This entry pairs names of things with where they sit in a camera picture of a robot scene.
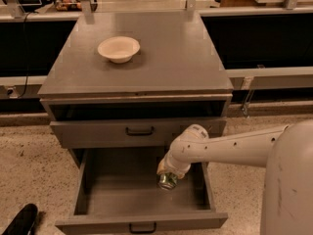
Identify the black shoe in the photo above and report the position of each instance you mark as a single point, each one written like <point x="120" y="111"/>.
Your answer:
<point x="23" y="222"/>

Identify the grey drawer cabinet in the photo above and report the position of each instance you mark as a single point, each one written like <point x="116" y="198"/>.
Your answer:
<point x="124" y="106"/>

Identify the white paper bowl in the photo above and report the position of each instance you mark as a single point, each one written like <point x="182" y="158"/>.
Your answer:
<point x="119" y="49"/>

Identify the green crushed soda can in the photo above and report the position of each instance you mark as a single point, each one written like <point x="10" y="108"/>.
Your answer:
<point x="167" y="181"/>

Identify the grey open middle drawer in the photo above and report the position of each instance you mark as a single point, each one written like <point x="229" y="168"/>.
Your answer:
<point x="118" y="186"/>

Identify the grey metal railing frame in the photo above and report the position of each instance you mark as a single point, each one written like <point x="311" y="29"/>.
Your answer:
<point x="260" y="75"/>

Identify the black upper drawer handle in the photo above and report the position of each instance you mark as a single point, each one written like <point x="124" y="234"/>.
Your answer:
<point x="139" y="132"/>

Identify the black middle drawer handle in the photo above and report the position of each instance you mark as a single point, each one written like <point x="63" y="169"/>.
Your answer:
<point x="142" y="228"/>

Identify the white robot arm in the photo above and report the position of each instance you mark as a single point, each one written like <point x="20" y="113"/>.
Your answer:
<point x="286" y="152"/>

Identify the grey upper drawer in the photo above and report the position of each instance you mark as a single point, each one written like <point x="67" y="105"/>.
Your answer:
<point x="78" y="134"/>

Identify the black drawer handle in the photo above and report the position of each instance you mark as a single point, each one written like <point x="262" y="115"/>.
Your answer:
<point x="139" y="132"/>
<point x="142" y="228"/>

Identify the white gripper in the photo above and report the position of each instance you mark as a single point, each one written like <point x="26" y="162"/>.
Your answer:
<point x="171" y="167"/>

